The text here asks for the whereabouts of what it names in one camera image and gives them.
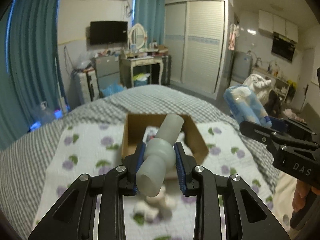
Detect teal window curtain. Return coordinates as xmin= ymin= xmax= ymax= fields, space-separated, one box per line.
xmin=1 ymin=0 xmax=65 ymax=150
xmin=133 ymin=0 xmax=165 ymax=46

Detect white suitcase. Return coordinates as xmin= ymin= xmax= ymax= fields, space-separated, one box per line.
xmin=74 ymin=68 xmax=100 ymax=105

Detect clear water jug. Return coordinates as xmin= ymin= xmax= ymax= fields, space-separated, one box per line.
xmin=32 ymin=101 xmax=55 ymax=126

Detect white oval vanity mirror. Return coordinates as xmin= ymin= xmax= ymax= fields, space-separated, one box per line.
xmin=128 ymin=23 xmax=148 ymax=52

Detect white clothes pile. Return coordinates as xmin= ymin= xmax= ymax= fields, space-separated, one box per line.
xmin=243 ymin=74 xmax=272 ymax=104

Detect white floral quilted blanket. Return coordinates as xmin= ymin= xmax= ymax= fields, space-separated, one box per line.
xmin=32 ymin=122 xmax=291 ymax=240

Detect grey washing machine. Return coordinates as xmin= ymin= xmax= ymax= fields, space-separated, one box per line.
xmin=231 ymin=51 xmax=253 ymax=83

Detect teal left window curtain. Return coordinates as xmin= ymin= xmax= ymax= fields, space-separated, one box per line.
xmin=1 ymin=0 xmax=65 ymax=150

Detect white dressing table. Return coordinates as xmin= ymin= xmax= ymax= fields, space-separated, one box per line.
xmin=119 ymin=56 xmax=164 ymax=88

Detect hanging pink garment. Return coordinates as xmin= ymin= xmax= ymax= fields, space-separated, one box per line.
xmin=228 ymin=23 xmax=239 ymax=51

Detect teal right window curtain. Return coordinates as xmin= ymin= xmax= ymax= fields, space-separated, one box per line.
xmin=133 ymin=0 xmax=165 ymax=46

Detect small white plush toy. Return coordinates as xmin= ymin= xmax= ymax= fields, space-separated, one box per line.
xmin=132 ymin=185 xmax=177 ymax=224

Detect blue wet wipes pack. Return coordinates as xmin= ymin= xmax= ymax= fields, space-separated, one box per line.
xmin=223 ymin=85 xmax=272 ymax=128

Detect black range hood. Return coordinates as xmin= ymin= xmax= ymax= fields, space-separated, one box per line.
xmin=271 ymin=32 xmax=296 ymax=63

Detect white kitchen wall cabinets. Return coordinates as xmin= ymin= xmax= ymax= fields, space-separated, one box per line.
xmin=258 ymin=10 xmax=298 ymax=43

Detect white sliding door wardrobe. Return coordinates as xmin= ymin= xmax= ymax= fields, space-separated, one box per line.
xmin=164 ymin=0 xmax=234 ymax=99

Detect grey checked bed cover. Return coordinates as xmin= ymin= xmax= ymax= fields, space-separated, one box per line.
xmin=1 ymin=85 xmax=279 ymax=239

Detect brown cardboard box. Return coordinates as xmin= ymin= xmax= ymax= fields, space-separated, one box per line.
xmin=121 ymin=113 xmax=209 ymax=164

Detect blue plastic bag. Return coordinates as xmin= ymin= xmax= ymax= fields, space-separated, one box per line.
xmin=100 ymin=82 xmax=126 ymax=98

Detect black wall television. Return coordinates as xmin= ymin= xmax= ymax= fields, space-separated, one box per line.
xmin=89 ymin=21 xmax=127 ymax=45

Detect small grey fridge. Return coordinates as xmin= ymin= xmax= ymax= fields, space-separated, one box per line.
xmin=93 ymin=55 xmax=120 ymax=90

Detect right hand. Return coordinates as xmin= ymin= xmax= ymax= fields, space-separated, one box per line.
xmin=292 ymin=180 xmax=318 ymax=212

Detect floral tissue pack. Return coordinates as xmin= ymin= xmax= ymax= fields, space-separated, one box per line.
xmin=142 ymin=126 xmax=159 ymax=144

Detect translucent white plastic pipe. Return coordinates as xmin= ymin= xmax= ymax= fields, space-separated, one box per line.
xmin=136 ymin=114 xmax=184 ymax=197

